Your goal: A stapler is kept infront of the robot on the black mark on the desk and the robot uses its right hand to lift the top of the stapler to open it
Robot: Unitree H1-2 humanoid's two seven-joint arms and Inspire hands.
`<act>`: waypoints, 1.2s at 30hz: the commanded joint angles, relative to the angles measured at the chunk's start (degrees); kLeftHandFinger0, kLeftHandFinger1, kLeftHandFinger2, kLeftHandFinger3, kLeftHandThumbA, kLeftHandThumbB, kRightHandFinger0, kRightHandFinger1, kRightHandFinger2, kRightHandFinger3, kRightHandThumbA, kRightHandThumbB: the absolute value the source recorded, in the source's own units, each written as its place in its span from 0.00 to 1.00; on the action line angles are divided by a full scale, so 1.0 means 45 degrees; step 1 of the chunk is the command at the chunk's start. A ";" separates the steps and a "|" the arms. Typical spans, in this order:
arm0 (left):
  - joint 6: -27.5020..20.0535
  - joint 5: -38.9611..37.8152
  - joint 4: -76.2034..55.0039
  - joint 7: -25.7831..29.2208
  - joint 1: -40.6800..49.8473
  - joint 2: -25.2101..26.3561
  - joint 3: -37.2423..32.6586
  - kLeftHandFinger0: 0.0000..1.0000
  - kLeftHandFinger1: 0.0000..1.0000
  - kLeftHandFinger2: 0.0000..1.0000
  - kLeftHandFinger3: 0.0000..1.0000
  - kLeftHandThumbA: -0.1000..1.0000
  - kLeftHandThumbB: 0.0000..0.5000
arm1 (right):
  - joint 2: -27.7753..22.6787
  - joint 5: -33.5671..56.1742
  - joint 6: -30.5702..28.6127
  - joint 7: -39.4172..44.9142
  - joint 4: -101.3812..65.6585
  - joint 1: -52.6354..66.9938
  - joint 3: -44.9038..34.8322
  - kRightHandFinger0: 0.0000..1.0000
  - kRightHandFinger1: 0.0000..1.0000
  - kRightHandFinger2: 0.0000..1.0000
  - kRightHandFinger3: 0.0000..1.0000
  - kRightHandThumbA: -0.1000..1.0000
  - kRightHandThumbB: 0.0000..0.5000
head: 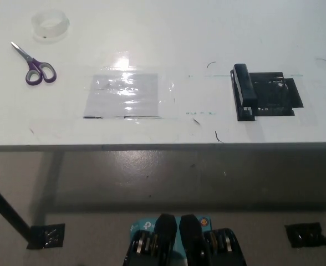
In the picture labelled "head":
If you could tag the black stapler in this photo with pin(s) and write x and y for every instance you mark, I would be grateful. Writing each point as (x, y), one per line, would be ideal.
(244, 88)

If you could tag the black tape mark patch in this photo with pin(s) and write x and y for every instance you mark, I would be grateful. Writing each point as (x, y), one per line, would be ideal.
(276, 94)

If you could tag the taped clear plastic sheet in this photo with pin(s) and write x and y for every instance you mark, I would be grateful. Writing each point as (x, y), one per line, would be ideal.
(122, 95)

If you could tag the clear adhesive tape roll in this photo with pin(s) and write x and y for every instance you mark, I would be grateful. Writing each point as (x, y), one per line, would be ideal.
(50, 26)

